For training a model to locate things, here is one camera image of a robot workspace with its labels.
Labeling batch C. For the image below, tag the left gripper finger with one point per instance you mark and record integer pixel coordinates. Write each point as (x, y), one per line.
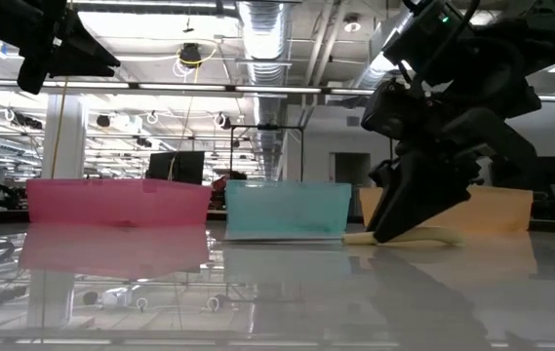
(91, 44)
(84, 68)

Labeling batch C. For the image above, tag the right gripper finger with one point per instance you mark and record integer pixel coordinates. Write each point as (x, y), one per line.
(384, 173)
(423, 200)

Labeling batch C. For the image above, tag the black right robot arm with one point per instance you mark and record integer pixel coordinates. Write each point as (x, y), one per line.
(501, 39)

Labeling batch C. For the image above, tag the white building column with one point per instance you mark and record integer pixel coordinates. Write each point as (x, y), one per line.
(65, 136)

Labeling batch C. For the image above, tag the orange plastic bin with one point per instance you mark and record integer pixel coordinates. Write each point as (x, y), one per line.
(501, 209)

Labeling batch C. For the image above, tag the black ceiling-mounted device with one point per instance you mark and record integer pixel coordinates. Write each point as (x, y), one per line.
(190, 53)

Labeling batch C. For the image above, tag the long overhead light bar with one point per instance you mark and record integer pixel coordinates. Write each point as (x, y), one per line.
(184, 87)

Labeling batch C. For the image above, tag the teal plastic bin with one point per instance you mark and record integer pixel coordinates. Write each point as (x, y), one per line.
(287, 205)

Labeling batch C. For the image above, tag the black monitor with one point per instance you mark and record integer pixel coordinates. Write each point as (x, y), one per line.
(177, 168)

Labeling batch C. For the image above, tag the pink plastic bin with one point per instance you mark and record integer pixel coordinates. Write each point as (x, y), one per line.
(111, 202)

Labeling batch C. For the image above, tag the person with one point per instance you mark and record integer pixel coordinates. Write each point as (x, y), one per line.
(218, 187)

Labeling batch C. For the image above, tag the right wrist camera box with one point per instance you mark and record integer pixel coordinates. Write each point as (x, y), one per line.
(389, 112)

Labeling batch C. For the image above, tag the silver ventilation duct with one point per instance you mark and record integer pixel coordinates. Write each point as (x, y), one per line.
(265, 39)
(374, 58)

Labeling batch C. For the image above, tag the black rig frame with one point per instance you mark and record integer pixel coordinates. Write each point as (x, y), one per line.
(267, 127)

